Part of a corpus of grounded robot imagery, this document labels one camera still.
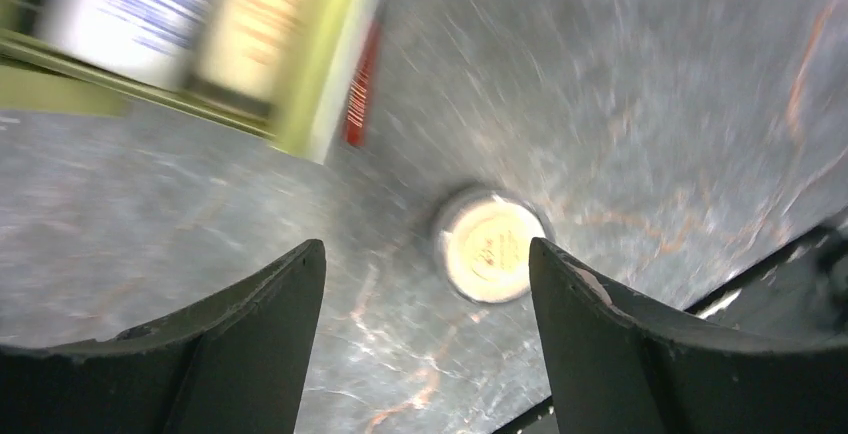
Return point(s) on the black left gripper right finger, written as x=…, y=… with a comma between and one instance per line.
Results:
x=618, y=361

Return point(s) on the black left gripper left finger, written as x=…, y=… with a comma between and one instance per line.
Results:
x=233, y=362

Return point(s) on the small round cream jar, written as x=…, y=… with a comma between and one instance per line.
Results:
x=481, y=238

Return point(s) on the green drawer cabinet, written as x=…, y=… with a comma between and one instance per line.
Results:
x=301, y=118

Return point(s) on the red black lip pencil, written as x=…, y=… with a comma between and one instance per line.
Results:
x=359, y=93

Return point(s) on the white lotion tube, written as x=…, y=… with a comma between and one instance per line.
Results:
x=148, y=41

